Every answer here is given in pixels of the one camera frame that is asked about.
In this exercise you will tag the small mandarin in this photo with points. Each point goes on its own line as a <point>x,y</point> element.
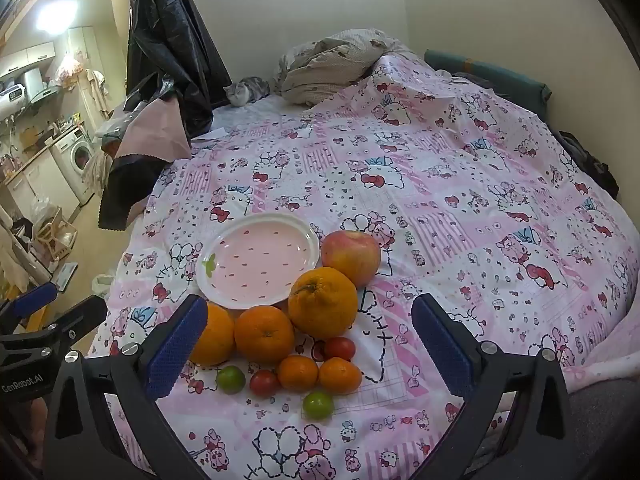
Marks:
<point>340,376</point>
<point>298,372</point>

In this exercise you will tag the pale grey bed sheet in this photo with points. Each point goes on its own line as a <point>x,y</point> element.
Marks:
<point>260,115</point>

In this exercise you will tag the red apple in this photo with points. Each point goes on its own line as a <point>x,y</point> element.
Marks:
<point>350,255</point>

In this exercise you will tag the white paper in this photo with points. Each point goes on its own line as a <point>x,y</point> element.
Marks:
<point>209,133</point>

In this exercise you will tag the hanging pale garment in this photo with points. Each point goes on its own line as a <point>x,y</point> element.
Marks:
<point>95,90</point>

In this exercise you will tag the white washing machine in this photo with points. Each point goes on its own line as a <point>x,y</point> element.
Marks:
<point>75,160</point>

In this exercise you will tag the ceiling light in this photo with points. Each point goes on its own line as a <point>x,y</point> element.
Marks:
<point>57,15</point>

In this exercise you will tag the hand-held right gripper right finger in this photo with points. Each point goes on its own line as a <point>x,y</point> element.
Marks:
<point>440,347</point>

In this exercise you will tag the pink strawberry-print plate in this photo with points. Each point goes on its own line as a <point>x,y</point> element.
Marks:
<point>260,260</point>

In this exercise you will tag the wooden rack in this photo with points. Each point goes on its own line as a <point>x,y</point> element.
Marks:
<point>55,235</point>

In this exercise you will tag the round orange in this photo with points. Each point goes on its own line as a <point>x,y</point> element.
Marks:
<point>217,335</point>
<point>265,335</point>

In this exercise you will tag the black plastic sheet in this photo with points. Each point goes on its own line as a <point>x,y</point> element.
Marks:
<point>165,35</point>

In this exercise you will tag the pink cartoon-print bedsheet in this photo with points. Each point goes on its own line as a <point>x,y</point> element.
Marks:
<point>450,185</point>

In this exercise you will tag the teal cushion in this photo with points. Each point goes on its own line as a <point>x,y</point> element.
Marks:
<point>500,75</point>

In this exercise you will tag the pink heart-print blanket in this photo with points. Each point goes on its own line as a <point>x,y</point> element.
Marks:
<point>610,355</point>

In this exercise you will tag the small green fruit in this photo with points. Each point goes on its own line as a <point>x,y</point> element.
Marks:
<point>231,380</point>
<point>318,405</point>

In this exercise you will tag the grey cat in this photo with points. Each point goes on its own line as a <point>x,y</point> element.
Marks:
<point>240,92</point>

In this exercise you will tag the flat box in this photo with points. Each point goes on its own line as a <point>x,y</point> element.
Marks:
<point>65,277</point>

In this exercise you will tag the red cherry tomato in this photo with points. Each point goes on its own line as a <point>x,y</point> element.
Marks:
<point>265,382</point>
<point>340,347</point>

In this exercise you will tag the white plastic bag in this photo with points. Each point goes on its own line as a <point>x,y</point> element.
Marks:
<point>105,285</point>

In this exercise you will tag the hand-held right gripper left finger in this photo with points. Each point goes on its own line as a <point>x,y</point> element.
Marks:
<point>177,347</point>

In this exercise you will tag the white kitchen cabinet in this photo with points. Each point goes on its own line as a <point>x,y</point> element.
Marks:
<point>30,180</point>

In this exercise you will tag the pile of clothes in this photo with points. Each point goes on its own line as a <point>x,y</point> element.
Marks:
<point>115,130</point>

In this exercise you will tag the crumpled beige quilt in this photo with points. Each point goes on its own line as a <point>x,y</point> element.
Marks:
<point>325,75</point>

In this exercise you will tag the large bumpy orange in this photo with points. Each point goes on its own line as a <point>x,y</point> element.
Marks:
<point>325,305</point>

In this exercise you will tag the person's grey trousers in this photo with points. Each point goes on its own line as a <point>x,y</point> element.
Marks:
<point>600,435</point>

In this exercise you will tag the dark clothing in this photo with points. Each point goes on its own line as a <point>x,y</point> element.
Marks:
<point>590,165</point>

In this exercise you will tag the white water heater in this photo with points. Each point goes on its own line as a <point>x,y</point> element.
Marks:
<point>34,85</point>

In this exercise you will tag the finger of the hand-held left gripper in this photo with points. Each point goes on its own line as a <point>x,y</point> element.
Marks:
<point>80,317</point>
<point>32,300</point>

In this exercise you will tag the pink and black cloth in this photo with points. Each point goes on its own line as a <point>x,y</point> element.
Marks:
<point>155,130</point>

